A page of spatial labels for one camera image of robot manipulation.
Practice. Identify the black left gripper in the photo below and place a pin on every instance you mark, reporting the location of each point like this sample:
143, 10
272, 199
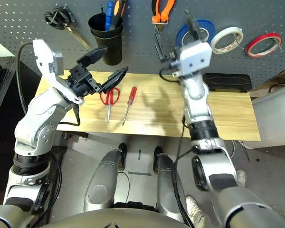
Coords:
82, 80

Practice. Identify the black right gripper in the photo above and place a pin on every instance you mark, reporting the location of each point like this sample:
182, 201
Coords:
173, 61

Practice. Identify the red tape roll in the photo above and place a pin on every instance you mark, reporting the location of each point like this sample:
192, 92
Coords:
251, 53

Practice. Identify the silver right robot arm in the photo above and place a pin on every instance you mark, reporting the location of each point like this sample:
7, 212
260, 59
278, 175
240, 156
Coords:
197, 99

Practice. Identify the grey perforated pegboard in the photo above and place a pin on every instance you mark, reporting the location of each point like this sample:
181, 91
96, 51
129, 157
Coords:
137, 47

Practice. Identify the black plastic cup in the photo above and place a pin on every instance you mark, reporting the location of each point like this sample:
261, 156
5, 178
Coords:
98, 23
112, 53

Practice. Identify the blue tape roll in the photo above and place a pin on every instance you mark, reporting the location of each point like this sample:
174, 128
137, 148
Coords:
209, 26

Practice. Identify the white tape roll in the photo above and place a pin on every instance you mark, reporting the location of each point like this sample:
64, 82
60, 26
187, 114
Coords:
213, 44

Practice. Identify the orange and black screwdriver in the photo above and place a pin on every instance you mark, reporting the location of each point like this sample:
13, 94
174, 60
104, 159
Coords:
117, 9

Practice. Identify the silver peg hook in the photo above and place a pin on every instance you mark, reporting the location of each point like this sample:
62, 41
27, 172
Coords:
275, 39
237, 39

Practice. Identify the black flat tool case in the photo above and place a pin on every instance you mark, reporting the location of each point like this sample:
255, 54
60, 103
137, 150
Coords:
228, 82

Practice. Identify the short black floor tape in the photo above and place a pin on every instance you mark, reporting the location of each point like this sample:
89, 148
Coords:
139, 154

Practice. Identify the black ribbed equipment case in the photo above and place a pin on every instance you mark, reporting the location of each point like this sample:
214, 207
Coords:
0, 83

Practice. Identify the long grey floor tape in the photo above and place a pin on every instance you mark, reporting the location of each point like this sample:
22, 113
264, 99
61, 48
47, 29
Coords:
140, 173

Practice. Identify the silver left robot leg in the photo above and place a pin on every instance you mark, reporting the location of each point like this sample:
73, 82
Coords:
102, 183

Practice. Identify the silver robot leg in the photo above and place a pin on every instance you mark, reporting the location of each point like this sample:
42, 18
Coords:
102, 183
167, 185

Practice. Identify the white appliance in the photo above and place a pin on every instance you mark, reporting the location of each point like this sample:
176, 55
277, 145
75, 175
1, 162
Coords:
275, 118

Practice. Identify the silver right robot leg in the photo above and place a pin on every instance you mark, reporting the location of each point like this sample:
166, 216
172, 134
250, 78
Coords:
167, 185

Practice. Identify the grey sneaker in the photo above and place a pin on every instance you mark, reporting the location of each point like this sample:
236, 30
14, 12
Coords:
241, 178
194, 211

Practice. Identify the grey robot torso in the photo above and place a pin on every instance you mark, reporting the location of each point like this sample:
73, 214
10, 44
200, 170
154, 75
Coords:
114, 219

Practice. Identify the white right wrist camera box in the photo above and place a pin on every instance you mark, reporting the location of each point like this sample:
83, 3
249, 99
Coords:
196, 57

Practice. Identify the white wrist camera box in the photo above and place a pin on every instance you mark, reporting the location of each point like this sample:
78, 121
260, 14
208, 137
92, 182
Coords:
44, 61
196, 57

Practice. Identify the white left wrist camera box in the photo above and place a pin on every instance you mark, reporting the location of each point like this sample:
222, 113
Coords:
44, 61

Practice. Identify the black table frame bar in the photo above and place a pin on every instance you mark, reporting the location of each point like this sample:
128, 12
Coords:
78, 135

